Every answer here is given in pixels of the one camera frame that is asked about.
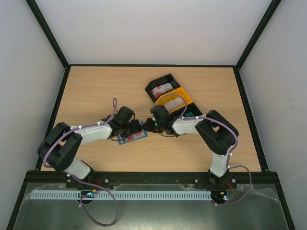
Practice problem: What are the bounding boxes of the teal card holder wallet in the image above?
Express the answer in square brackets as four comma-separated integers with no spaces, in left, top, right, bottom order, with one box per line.
[117,120,148,145]

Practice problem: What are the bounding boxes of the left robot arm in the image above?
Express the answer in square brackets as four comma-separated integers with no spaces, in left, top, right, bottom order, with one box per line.
[37,106,142,180]

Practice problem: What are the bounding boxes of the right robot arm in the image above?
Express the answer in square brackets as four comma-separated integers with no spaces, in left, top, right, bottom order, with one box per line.
[143,105,239,188]

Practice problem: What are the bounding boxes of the white pink card stack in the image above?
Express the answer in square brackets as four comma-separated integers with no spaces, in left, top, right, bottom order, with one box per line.
[164,98,185,113]

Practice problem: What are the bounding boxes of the teal card stack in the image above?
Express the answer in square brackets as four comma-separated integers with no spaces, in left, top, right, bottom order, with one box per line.
[184,112,195,117]

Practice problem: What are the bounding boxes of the red white card stack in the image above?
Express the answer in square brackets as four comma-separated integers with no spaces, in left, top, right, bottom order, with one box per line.
[151,83,173,98]

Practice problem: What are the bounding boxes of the black bin with teal cards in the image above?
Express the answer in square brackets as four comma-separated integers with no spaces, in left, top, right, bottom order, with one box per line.
[171,103,203,117]

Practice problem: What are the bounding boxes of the black bin with red cards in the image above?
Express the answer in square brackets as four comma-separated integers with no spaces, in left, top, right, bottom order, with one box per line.
[145,73,181,103]

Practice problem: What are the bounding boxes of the yellow plastic bin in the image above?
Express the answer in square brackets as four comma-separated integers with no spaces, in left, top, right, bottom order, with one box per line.
[154,87,193,114]

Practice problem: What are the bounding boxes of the black enclosure frame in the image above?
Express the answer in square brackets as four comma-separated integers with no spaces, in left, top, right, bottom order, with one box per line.
[4,0,295,230]

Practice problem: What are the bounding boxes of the white slotted cable duct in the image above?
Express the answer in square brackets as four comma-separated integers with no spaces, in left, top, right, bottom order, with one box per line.
[29,190,212,201]

